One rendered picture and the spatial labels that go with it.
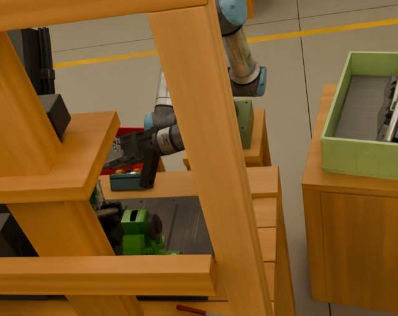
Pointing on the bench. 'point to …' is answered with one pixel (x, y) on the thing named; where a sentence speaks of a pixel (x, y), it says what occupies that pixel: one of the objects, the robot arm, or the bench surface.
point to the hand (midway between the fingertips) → (107, 168)
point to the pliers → (196, 311)
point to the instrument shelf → (64, 164)
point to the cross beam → (103, 275)
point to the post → (230, 140)
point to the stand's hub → (154, 226)
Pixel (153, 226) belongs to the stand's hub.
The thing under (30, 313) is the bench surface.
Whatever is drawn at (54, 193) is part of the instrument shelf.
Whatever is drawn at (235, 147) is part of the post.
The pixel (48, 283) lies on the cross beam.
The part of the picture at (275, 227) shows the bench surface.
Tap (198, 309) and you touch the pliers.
